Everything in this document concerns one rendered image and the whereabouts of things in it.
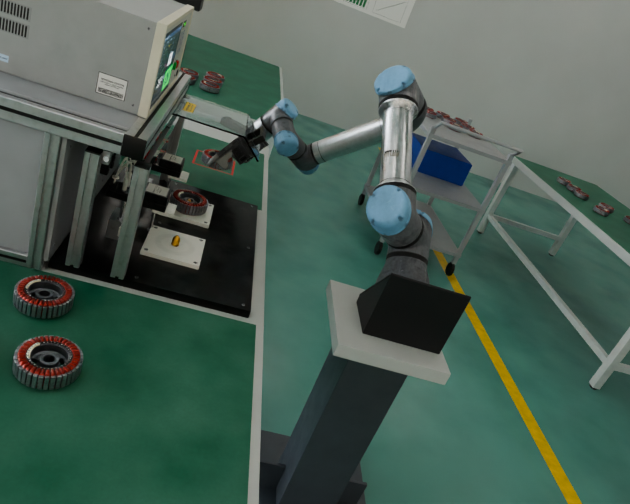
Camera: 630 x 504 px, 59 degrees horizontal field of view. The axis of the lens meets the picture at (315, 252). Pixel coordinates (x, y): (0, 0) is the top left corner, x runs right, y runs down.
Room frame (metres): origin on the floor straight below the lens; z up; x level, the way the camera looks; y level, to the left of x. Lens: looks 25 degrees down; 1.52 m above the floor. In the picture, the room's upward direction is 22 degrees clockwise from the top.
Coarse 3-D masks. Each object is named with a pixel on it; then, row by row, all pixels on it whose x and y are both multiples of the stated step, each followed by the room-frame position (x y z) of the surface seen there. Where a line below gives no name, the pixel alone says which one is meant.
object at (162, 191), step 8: (120, 184) 1.25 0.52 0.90; (152, 184) 1.27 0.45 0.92; (112, 192) 1.20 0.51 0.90; (120, 192) 1.21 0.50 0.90; (128, 192) 1.23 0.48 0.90; (152, 192) 1.23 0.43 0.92; (160, 192) 1.25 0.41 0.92; (168, 192) 1.27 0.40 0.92; (144, 200) 1.22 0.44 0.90; (152, 200) 1.22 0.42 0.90; (160, 200) 1.23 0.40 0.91; (168, 200) 1.27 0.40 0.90; (152, 208) 1.22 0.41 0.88; (160, 208) 1.23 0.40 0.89; (168, 208) 1.26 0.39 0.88; (120, 216) 1.21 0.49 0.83; (168, 216) 1.24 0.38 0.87
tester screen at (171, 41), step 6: (180, 30) 1.41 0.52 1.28; (168, 36) 1.22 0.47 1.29; (174, 36) 1.32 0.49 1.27; (168, 42) 1.24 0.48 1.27; (174, 42) 1.35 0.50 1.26; (168, 48) 1.26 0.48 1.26; (174, 48) 1.37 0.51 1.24; (162, 54) 1.19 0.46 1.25; (168, 54) 1.29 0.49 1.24; (162, 60) 1.21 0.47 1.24; (162, 66) 1.23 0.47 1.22; (168, 66) 1.34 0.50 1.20; (162, 72) 1.26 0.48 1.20; (156, 78) 1.18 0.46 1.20; (162, 78) 1.28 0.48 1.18; (156, 84) 1.20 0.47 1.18; (162, 84) 1.30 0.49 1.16; (156, 90) 1.22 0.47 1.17; (162, 90) 1.33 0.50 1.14; (156, 96) 1.25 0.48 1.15
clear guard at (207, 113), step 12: (192, 96) 1.66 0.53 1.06; (180, 108) 1.50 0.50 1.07; (204, 108) 1.59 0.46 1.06; (216, 108) 1.64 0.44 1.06; (228, 108) 1.69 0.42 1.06; (192, 120) 1.45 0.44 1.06; (204, 120) 1.48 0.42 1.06; (216, 120) 1.52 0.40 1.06; (228, 120) 1.57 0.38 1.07; (240, 120) 1.61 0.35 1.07; (228, 132) 1.47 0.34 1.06; (240, 132) 1.50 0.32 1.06; (252, 132) 1.62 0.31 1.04; (252, 144) 1.53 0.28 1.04
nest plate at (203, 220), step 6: (210, 204) 1.59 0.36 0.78; (210, 210) 1.55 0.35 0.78; (174, 216) 1.43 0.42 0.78; (180, 216) 1.44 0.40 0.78; (186, 216) 1.45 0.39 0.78; (192, 216) 1.47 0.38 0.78; (198, 216) 1.48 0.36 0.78; (204, 216) 1.50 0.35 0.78; (210, 216) 1.51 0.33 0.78; (192, 222) 1.44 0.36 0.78; (198, 222) 1.45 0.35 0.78; (204, 222) 1.46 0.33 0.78
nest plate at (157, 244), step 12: (156, 228) 1.32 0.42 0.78; (156, 240) 1.26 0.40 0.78; (168, 240) 1.28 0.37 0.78; (180, 240) 1.31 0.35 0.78; (192, 240) 1.33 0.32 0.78; (204, 240) 1.36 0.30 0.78; (144, 252) 1.19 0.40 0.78; (156, 252) 1.20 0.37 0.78; (168, 252) 1.23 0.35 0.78; (180, 252) 1.25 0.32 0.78; (192, 252) 1.27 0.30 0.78; (180, 264) 1.21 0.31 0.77; (192, 264) 1.22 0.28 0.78
